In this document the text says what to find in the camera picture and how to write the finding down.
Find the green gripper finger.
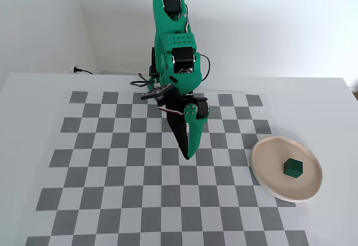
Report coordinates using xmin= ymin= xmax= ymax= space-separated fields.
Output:
xmin=183 ymin=102 xmax=208 ymax=160

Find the green black gripper body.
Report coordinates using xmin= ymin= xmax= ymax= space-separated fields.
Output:
xmin=163 ymin=84 xmax=210 ymax=120

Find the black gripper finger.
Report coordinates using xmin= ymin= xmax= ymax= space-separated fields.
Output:
xmin=166 ymin=114 xmax=191 ymax=161

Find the dark green dice cube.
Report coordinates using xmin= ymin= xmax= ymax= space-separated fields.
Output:
xmin=283 ymin=158 xmax=304 ymax=179

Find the beige round plate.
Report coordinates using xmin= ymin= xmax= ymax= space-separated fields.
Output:
xmin=251 ymin=136 xmax=324 ymax=203

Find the black table clamp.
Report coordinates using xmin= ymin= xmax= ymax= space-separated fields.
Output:
xmin=148 ymin=47 xmax=157 ymax=78

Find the grey white checkered mat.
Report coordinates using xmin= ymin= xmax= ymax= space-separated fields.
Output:
xmin=26 ymin=91 xmax=310 ymax=246

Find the white servo wire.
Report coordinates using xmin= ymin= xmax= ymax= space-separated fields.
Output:
xmin=158 ymin=106 xmax=187 ymax=117

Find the black wrist camera board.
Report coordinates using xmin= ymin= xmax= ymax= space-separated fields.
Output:
xmin=140 ymin=84 xmax=172 ymax=103

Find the black camera cable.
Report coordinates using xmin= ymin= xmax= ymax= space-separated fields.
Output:
xmin=130 ymin=52 xmax=211 ymax=88

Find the black wall plug cable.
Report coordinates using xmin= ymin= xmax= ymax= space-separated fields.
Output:
xmin=73 ymin=65 xmax=95 ymax=75

